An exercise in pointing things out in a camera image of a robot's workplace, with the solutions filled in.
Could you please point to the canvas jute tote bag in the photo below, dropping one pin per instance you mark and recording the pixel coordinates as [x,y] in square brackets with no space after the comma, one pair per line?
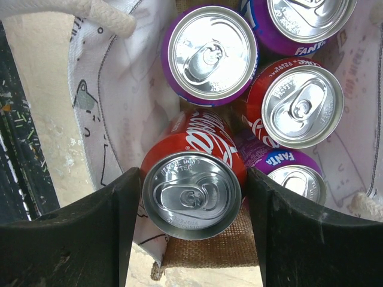
[120,97]

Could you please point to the purple Fanta can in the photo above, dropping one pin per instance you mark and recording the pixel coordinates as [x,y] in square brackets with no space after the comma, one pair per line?
[209,55]
[296,27]
[290,168]

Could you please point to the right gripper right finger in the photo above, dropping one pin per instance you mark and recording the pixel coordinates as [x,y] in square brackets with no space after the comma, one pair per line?
[301,243]

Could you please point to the black aluminium base frame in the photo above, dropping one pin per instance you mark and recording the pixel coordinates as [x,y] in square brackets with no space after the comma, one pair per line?
[27,190]

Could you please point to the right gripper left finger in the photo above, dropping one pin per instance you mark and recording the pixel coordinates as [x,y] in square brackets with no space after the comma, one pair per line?
[86,243]

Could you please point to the red Coke can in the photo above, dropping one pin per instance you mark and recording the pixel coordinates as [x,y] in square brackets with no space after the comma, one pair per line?
[293,102]
[193,177]

